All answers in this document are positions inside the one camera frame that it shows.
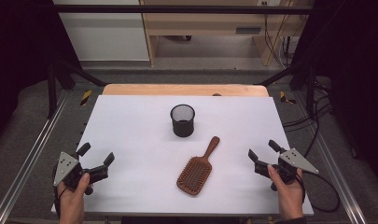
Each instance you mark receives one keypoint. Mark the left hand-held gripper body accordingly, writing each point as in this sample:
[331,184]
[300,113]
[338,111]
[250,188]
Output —
[65,168]

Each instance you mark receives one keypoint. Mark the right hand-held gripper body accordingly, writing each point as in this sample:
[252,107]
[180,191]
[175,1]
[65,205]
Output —
[295,161]

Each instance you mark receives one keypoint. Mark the brown wooden hairbrush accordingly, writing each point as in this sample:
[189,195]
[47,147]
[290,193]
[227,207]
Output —
[197,170]

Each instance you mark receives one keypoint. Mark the black mesh cup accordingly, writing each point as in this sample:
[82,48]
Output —
[182,123]

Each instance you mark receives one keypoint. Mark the person's left hand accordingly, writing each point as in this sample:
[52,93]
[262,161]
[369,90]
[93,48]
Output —
[72,202]

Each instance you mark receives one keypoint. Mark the person's right hand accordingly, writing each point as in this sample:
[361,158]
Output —
[287,199]

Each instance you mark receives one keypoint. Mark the yellow black tape strip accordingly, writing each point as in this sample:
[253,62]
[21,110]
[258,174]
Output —
[86,97]
[285,98]

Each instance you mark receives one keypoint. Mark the black metal stand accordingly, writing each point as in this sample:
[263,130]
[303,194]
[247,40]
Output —
[309,87]
[53,90]

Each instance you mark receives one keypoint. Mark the black curtain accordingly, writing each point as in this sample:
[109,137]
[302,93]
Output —
[354,77]
[18,62]

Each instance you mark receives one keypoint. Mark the white cabinet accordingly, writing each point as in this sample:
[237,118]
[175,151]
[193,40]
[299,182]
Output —
[105,31]

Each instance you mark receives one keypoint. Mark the light wooden desk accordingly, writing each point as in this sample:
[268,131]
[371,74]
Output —
[208,23]

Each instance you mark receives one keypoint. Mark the aluminium rail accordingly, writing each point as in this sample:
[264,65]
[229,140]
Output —
[28,158]
[336,171]

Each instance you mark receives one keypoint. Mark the black horizontal frame bar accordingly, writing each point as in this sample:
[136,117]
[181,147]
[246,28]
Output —
[177,9]

